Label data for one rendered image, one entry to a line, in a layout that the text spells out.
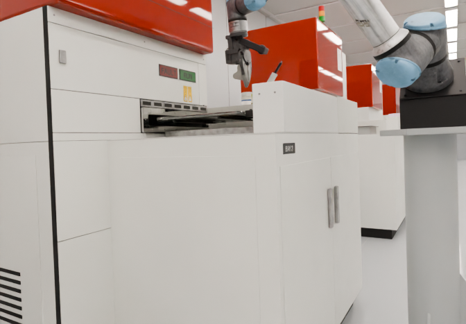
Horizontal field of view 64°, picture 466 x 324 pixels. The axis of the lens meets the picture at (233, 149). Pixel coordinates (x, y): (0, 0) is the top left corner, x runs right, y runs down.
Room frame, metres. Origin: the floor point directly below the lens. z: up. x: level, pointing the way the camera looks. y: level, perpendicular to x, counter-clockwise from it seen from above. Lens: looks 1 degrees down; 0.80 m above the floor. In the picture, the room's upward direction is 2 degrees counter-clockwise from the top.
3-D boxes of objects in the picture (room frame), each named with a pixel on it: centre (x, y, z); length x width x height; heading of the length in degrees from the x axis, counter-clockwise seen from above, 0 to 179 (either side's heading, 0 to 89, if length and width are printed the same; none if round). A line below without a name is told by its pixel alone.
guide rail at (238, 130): (1.39, 0.05, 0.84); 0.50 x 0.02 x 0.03; 59
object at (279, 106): (1.28, -0.24, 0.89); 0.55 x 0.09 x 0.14; 149
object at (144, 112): (1.61, 0.23, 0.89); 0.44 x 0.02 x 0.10; 149
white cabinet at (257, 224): (1.53, -0.09, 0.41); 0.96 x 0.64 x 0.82; 149
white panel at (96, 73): (1.47, 0.33, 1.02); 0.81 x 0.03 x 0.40; 149
